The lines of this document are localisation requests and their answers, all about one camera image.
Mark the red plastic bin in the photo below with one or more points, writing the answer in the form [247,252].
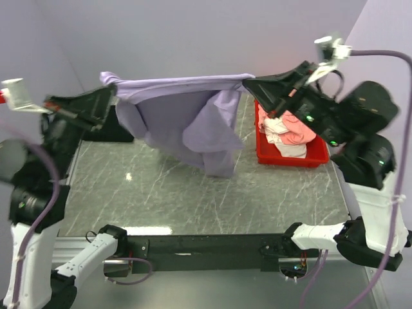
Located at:
[317,152]

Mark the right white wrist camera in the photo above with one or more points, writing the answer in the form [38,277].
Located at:
[331,52]

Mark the aluminium frame rail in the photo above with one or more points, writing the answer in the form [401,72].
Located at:
[111,243]

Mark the lavender t shirt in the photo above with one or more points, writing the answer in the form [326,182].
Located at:
[192,119]

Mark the pink t shirt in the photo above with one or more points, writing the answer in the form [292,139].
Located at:
[299,133]

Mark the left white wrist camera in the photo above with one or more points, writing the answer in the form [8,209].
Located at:
[18,99]

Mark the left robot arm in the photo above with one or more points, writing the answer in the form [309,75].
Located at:
[37,204]

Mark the black base crossbar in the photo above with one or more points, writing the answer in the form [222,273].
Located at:
[211,252]

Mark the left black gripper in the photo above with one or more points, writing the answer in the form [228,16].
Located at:
[87,109]

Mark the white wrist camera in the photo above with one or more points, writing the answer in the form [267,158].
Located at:
[331,52]
[18,99]

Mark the white t shirt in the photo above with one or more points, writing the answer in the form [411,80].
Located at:
[274,129]

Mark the folded black t shirt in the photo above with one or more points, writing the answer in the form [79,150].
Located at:
[111,132]

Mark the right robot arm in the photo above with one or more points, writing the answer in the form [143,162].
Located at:
[366,159]

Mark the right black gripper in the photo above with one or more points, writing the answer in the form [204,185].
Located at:
[274,91]

